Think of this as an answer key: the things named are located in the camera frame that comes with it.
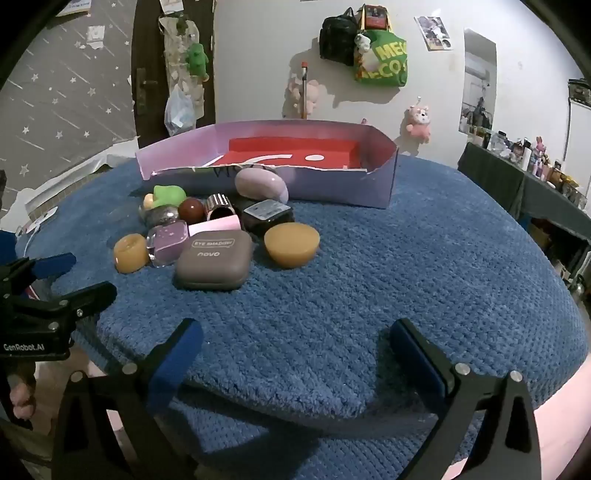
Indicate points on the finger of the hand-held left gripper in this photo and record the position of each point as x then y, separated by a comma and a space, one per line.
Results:
87, 297
53, 266

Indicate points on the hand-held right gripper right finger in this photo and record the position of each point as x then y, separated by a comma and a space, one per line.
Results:
415, 362

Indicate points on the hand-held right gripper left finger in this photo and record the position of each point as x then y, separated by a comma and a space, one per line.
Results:
178, 364

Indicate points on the pink cap nail polish bottle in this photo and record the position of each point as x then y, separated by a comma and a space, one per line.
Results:
168, 240

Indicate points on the taupe eyeshadow case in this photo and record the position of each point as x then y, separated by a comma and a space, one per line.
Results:
214, 265

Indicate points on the glitter dome jar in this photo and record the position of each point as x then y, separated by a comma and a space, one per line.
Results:
161, 216

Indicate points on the green turtle toy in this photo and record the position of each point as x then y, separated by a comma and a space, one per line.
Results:
167, 194

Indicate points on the brown glossy ball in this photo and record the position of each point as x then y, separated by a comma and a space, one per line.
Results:
190, 210

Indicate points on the studded metal cylinder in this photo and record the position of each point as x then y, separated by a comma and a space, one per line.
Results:
220, 206

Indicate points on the amber round cap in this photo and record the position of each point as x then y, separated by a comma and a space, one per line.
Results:
292, 244

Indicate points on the dark nail polish bottle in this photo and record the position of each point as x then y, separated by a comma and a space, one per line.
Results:
268, 214

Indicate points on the purple cardboard box red lining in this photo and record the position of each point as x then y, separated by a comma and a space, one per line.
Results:
337, 189

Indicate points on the lilac egg-shaped case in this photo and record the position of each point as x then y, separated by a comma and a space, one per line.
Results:
261, 184

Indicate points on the person's left hand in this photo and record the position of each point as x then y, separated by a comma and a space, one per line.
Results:
21, 399

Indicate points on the clear plastic bag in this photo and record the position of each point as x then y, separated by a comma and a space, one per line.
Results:
179, 110

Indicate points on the table with dark cloth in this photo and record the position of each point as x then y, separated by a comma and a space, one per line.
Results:
503, 180

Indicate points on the row of cosmetic bottles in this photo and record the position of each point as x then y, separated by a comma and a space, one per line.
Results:
531, 157

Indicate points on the dark wooden door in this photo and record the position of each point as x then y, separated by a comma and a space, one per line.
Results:
145, 46

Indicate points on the pink plush pig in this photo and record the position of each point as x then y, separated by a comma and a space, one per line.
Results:
419, 122

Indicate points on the green plush toy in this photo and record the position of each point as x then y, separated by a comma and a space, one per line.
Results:
197, 60

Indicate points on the crumpled clear plastic wrap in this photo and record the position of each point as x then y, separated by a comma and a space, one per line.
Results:
173, 41

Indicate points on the white tall cabinet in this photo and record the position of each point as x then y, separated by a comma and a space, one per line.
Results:
581, 129

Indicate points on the pink plush bear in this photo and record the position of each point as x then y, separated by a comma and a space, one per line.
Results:
313, 92

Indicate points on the long thin stick tool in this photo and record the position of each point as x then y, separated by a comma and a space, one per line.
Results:
304, 87

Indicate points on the green tote bag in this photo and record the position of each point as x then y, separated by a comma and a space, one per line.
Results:
388, 60

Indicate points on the small white plush toy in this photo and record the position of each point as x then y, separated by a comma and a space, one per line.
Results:
363, 46

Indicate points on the black backpack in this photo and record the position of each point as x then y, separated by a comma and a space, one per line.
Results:
337, 39

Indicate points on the wall mirror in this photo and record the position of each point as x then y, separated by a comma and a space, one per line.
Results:
478, 87

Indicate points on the wall photo poster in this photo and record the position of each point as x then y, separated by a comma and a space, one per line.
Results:
434, 32

